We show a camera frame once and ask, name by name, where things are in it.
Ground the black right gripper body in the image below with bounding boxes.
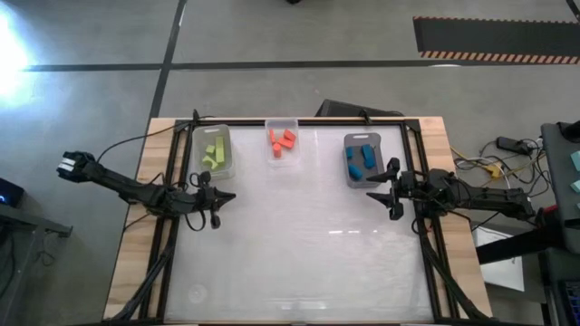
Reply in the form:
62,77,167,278
384,157,416,222

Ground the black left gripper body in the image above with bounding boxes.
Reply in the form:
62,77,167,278
195,170,222,230

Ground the grey plastic bin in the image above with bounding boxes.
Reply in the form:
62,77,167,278
343,131,387,189

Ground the white plastic bin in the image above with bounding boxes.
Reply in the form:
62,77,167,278
191,124,236,182

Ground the clear plastic bin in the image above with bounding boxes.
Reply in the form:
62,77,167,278
264,118,300,168

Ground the black flat case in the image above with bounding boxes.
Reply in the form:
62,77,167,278
314,99,405,119

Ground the black support bar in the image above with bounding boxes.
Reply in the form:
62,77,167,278
475,225,567,266

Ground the white paper sheet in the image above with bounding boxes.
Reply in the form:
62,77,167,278
470,225,527,293

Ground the grey side table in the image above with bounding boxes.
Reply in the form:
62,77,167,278
541,120,580,254

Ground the black yellow-striped floor mat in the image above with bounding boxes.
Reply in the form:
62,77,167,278
411,15,580,65

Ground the dark grey desk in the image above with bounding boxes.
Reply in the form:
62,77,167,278
0,203,73,326

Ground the black device with blue light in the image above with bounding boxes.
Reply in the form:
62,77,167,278
0,177,26,208

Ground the yellow cable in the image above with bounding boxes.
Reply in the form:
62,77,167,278
452,147,545,178

